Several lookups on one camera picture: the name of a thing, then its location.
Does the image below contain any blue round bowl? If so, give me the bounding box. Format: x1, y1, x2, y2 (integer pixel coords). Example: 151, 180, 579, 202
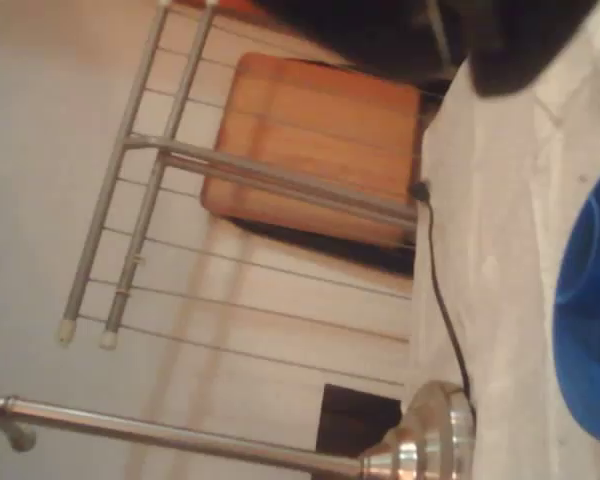
552, 157, 600, 446

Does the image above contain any grey metal drying rack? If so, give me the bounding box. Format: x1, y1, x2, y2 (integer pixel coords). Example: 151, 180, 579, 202
57, 0, 421, 387

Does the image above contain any white wrinkled table cloth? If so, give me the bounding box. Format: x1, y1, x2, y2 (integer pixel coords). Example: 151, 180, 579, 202
404, 0, 600, 480

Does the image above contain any brushed metal lamp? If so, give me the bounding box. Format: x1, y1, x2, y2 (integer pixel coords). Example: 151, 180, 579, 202
0, 379, 477, 480

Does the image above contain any black power cable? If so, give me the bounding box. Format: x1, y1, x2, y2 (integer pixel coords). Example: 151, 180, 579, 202
408, 179, 475, 404

